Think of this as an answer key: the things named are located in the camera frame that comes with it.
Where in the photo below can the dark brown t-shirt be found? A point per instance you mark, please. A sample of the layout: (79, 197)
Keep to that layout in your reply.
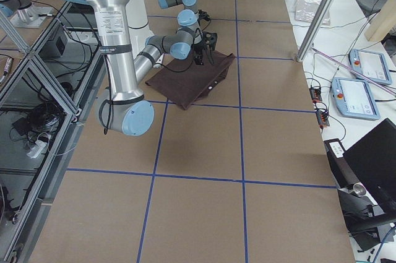
(183, 82)

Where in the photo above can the clear plastic bag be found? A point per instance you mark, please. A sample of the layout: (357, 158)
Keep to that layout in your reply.
(305, 10)

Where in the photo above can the brown paper table cover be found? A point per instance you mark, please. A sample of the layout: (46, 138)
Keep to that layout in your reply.
(241, 176)

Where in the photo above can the near blue teach pendant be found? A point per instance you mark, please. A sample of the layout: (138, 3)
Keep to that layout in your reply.
(354, 99)

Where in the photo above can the blue teach pendant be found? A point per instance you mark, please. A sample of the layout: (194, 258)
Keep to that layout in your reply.
(354, 99)
(370, 64)

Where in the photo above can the far blue teach pendant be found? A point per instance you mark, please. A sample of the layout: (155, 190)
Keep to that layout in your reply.
(370, 64)

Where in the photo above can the white power strip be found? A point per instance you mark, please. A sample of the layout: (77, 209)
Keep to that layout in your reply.
(40, 146)

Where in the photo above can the grey reacher grabber tool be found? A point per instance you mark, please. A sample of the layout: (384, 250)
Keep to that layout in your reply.
(382, 87)

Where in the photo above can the black box white label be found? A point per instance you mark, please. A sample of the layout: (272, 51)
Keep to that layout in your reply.
(342, 172)

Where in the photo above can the aluminium frame post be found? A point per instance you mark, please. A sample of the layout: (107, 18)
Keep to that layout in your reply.
(313, 29)

